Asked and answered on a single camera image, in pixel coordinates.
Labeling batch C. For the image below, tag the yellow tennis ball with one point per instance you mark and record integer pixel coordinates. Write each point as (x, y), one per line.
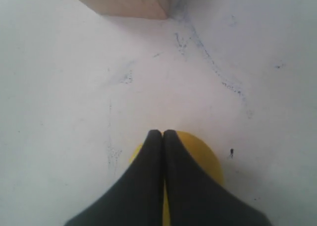
(204, 157)

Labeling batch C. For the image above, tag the light wooden cube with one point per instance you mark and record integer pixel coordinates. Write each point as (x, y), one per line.
(147, 9)

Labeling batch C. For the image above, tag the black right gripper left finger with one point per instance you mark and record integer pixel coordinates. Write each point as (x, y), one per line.
(136, 199)

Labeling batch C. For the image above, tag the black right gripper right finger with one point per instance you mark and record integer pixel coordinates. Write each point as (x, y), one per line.
(194, 198)

